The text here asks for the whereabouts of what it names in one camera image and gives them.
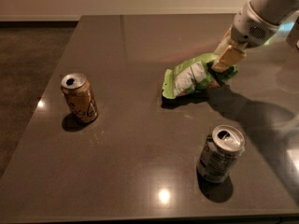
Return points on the orange soda can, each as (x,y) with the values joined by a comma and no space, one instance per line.
(78,93)

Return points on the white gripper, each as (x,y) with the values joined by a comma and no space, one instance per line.
(249,29)

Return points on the green rice chip bag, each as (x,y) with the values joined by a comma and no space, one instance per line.
(194,75)

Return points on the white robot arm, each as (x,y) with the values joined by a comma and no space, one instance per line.
(273,11)

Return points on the green white 7up can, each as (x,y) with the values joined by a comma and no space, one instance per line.
(223,147)

